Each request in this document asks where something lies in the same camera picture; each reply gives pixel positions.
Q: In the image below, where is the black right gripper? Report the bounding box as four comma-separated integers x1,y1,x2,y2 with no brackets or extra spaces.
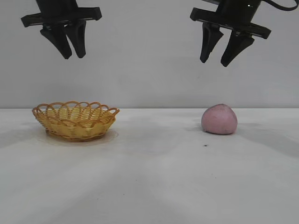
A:
189,0,272,68

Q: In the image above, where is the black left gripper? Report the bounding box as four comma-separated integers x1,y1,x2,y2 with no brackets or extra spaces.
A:
21,0,103,60

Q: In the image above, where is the pink peach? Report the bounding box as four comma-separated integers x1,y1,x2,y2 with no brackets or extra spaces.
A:
201,103,238,135

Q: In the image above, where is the yellow woven wicker basket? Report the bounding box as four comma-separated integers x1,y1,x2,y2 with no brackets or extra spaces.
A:
32,100,121,143

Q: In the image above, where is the black cable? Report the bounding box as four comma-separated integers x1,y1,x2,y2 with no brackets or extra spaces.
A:
268,0,299,11

